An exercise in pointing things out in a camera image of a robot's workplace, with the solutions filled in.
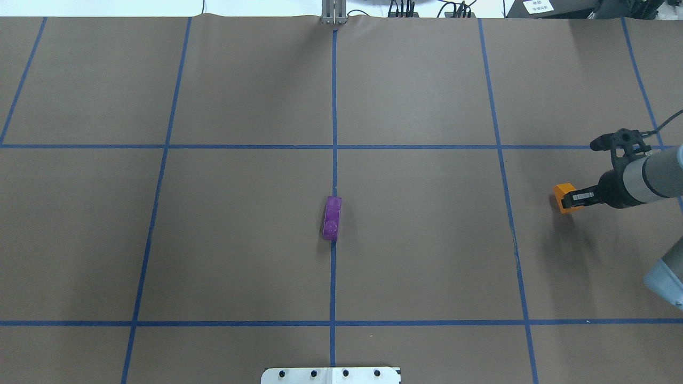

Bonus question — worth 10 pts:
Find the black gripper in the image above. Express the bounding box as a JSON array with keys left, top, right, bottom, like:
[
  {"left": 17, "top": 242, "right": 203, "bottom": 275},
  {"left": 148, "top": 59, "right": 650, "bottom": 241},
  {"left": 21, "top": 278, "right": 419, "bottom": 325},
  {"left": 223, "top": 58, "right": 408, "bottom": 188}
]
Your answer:
[{"left": 563, "top": 129, "right": 652, "bottom": 209}]

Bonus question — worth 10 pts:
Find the orange trapezoid block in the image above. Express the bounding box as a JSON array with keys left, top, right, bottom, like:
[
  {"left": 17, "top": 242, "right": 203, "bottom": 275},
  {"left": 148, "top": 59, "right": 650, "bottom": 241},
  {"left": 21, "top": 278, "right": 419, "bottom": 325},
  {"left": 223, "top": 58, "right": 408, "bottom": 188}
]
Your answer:
[{"left": 553, "top": 183, "right": 583, "bottom": 214}]

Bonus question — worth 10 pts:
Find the purple trapezoid block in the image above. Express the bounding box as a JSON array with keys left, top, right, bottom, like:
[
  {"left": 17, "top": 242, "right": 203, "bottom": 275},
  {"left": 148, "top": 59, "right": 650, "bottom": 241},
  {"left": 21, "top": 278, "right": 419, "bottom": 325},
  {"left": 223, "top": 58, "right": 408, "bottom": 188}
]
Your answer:
[{"left": 322, "top": 196, "right": 342, "bottom": 242}]

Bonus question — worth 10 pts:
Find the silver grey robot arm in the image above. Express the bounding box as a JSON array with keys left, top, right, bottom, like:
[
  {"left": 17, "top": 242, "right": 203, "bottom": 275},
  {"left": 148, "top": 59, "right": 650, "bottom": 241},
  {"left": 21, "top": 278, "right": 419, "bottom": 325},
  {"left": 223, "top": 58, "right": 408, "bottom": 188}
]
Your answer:
[{"left": 553, "top": 129, "right": 682, "bottom": 310}]

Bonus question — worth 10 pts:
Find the black box with label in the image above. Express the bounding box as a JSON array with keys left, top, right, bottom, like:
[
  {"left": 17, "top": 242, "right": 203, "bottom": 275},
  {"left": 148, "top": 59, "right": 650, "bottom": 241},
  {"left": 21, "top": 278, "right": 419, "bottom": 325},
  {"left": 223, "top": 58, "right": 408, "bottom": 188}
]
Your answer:
[{"left": 505, "top": 1, "right": 668, "bottom": 20}]

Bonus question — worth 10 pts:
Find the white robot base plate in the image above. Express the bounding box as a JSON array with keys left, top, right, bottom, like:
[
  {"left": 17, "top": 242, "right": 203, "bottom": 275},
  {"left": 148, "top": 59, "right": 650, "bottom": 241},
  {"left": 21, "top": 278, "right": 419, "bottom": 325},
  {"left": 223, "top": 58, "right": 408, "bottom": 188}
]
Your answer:
[{"left": 260, "top": 366, "right": 402, "bottom": 383}]

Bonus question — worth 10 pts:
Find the aluminium frame post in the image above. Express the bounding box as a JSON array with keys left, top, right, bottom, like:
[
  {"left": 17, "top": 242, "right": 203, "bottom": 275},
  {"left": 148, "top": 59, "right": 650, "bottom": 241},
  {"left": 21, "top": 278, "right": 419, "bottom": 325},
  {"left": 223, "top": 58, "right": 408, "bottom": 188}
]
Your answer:
[{"left": 320, "top": 0, "right": 348, "bottom": 25}]

